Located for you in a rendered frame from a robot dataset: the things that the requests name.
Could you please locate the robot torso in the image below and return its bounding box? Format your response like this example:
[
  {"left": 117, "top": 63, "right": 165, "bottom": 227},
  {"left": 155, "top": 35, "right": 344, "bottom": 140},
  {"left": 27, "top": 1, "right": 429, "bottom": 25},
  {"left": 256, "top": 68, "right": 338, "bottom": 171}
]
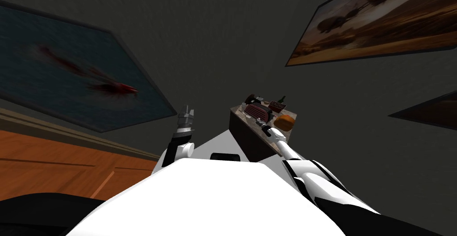
[{"left": 66, "top": 128, "right": 348, "bottom": 236}]

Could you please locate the orange bread loaf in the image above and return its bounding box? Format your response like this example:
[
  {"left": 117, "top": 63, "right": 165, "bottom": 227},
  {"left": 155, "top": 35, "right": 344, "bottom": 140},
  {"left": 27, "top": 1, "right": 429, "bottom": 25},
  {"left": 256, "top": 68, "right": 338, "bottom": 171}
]
[{"left": 273, "top": 114, "right": 297, "bottom": 132}]

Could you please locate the dark framed picture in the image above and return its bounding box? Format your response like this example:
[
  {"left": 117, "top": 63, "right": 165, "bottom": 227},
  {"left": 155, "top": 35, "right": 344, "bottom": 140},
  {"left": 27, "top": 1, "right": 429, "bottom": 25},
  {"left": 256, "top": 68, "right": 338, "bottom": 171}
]
[{"left": 387, "top": 91, "right": 457, "bottom": 131}]

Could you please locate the dark cabinet with marble top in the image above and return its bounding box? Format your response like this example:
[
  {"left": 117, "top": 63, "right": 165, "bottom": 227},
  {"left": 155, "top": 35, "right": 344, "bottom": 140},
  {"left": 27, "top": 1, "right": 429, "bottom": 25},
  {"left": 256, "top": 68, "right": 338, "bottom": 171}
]
[{"left": 228, "top": 102, "right": 299, "bottom": 162}]

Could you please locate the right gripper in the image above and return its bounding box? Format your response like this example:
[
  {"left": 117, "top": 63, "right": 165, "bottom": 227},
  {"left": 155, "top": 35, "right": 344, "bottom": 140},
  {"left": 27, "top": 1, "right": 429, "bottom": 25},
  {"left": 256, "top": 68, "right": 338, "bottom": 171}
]
[{"left": 255, "top": 119, "right": 273, "bottom": 137}]

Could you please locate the black round pot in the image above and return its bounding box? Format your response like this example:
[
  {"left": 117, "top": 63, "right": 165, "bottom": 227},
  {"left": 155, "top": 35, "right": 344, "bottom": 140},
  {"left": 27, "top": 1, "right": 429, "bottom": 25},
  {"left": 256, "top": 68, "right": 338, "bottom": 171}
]
[{"left": 245, "top": 93, "right": 265, "bottom": 106}]

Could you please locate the red brown box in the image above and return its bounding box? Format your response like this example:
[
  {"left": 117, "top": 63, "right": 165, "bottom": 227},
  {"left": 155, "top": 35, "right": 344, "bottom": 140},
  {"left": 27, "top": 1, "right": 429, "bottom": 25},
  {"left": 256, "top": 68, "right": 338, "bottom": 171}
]
[{"left": 268, "top": 100, "right": 288, "bottom": 114}]

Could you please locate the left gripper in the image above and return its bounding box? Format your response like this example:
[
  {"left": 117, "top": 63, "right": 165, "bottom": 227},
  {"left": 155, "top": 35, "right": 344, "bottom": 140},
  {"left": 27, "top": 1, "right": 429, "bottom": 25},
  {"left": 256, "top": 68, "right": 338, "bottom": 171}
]
[{"left": 177, "top": 104, "right": 195, "bottom": 131}]

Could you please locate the dark red toaster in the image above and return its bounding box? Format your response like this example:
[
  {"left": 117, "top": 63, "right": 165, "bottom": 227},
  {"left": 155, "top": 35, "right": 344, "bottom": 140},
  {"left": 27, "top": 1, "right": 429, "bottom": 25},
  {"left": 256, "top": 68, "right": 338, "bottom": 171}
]
[{"left": 244, "top": 104, "right": 274, "bottom": 124}]

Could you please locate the brown landscape picture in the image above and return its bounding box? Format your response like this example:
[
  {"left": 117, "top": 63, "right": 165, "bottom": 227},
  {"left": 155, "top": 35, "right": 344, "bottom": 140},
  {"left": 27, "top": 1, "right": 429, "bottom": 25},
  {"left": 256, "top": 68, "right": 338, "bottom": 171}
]
[{"left": 285, "top": 0, "right": 457, "bottom": 67}]

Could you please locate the blue picture with red fish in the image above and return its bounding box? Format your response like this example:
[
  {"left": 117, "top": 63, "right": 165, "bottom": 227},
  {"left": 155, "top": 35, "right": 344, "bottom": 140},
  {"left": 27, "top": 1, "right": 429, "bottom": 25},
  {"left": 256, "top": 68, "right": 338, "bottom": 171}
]
[{"left": 0, "top": 0, "right": 179, "bottom": 134}]

